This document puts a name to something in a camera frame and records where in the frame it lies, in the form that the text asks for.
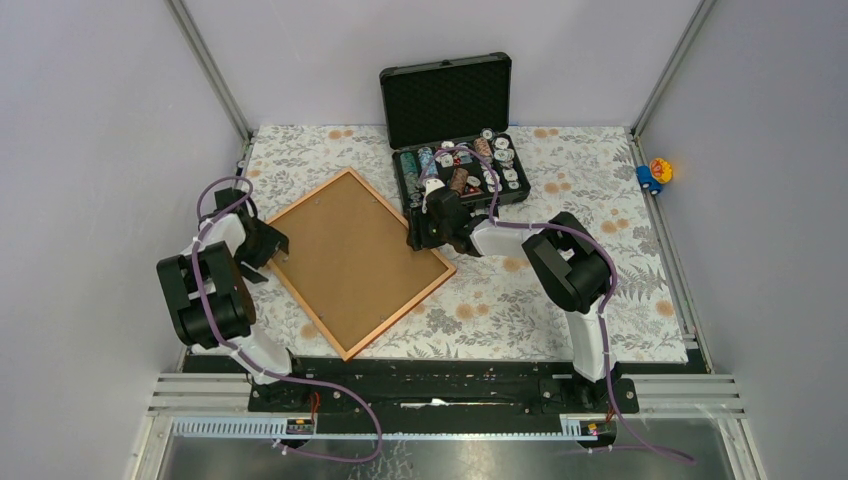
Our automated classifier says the black poker chip case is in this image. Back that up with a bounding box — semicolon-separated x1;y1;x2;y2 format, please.
378;52;531;217

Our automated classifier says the blue poker chip stack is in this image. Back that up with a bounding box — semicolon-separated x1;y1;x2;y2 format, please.
417;147;438;179

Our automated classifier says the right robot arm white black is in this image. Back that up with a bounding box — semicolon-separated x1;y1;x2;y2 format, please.
406;187;621;415

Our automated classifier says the green poker chip stack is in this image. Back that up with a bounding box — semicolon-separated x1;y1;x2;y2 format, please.
400;152;422;202

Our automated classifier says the blue yellow toy car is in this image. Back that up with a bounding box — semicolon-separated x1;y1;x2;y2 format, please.
636;158;673;196

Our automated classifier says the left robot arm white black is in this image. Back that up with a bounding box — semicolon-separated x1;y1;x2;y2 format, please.
156;188;311;411

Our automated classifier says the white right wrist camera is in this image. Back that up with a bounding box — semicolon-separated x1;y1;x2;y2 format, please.
421;177;445;213

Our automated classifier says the brown poker chip stack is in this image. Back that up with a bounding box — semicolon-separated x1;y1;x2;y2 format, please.
448;167;469;196

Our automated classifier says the pink poker chip stack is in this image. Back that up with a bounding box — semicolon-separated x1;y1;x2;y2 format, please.
473;137;493;159

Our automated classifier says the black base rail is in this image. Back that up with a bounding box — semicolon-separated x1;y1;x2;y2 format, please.
185;354;641;439

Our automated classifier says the orange wooden picture frame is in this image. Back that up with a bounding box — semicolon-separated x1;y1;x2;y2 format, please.
263;166;458;362

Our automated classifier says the brown cardboard backing board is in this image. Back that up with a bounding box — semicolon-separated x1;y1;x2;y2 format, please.
270;173;448;354

